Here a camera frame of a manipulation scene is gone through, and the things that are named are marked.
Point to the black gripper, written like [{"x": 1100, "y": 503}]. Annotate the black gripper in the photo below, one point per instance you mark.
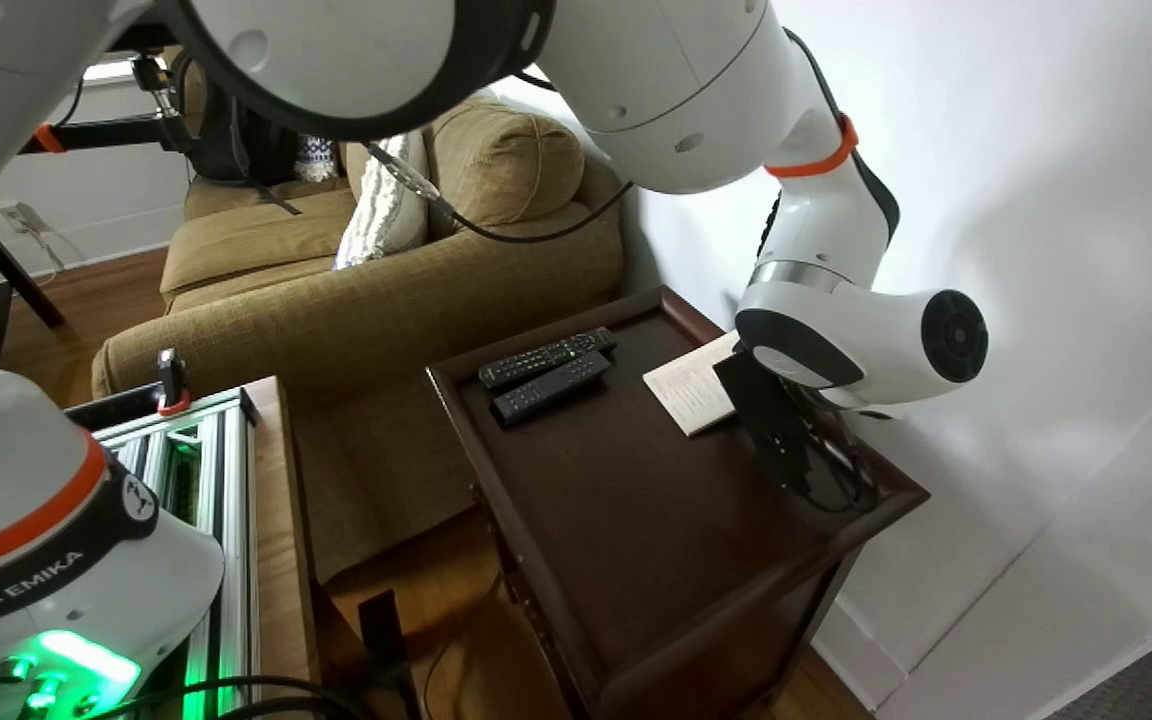
[{"x": 782, "y": 436}]

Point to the beige book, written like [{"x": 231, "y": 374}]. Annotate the beige book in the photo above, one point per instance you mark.
[{"x": 691, "y": 387}]

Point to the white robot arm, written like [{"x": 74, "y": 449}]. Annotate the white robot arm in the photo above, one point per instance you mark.
[{"x": 682, "y": 98}]

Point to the dark wooden side table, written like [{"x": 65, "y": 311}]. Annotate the dark wooden side table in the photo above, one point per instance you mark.
[{"x": 668, "y": 575}]

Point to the black remote control upper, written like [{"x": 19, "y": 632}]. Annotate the black remote control upper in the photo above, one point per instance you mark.
[{"x": 521, "y": 365}]

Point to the black remote control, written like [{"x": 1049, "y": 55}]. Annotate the black remote control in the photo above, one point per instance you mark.
[
  {"x": 548, "y": 390},
  {"x": 521, "y": 365}
]

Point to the black remote control lower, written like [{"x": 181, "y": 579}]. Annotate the black remote control lower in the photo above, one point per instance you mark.
[{"x": 548, "y": 390}]

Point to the olive brown sofa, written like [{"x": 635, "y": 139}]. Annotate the olive brown sofa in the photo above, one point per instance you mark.
[{"x": 252, "y": 291}]

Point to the white patterned pillow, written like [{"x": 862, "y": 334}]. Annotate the white patterned pillow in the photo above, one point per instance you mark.
[{"x": 387, "y": 215}]

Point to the black backpack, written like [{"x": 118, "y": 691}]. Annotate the black backpack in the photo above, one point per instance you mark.
[{"x": 220, "y": 139}]

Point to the black tripod stand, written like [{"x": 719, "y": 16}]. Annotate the black tripod stand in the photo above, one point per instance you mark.
[{"x": 78, "y": 199}]

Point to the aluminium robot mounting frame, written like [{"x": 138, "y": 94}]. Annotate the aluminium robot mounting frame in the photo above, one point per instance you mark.
[{"x": 176, "y": 625}]

